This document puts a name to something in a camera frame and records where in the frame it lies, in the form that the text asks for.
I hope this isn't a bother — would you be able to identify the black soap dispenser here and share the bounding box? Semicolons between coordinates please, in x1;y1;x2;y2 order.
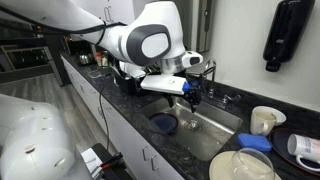
263;0;315;72

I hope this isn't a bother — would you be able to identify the clear glass bowl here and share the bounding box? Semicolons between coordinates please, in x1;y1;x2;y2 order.
231;148;275;180

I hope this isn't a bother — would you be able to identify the cream ceramic mug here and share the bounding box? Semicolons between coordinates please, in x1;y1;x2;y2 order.
250;106;277;136

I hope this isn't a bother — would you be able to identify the black cable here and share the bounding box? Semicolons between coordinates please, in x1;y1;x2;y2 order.
98;75;116;152

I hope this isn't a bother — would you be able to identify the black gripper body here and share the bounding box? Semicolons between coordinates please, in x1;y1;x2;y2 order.
185;89;202;106

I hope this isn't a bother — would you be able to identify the silver kettle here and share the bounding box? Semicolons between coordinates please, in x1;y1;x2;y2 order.
78;53;93;65

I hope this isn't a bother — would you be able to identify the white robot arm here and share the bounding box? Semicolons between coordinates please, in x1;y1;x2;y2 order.
0;0;203;111

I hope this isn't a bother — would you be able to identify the stainless steel sink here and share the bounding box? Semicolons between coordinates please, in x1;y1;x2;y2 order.
141;97;243;161

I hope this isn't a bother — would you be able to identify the white printed mug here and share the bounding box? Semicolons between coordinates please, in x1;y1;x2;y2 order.
287;134;320;172

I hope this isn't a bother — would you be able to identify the cream white plate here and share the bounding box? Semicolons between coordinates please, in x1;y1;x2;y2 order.
209;151;282;180

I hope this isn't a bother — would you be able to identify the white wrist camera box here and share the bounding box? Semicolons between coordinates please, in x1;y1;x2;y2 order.
141;75;190;95

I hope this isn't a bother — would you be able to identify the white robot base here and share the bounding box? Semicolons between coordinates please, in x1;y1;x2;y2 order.
0;94;76;180

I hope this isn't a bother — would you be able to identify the white paper booklet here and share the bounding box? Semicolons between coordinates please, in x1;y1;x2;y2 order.
81;148;102;176

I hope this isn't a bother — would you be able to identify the red handled clamp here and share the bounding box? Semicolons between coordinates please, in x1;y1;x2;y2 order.
99;152;123;170

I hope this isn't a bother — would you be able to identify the chrome sink faucet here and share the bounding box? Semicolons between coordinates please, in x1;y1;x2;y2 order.
201;59;241;105

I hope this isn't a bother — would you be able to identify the dark blue plate in sink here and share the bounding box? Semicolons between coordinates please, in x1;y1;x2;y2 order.
150;113;178;134

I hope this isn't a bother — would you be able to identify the black dish rack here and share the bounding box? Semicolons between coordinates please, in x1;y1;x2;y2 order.
114;61;160;96

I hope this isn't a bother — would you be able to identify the dark round plate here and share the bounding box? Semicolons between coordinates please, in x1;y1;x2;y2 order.
269;128;320;176

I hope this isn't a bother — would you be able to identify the blue sponge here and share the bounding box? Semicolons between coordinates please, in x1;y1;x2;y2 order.
237;133;272;152

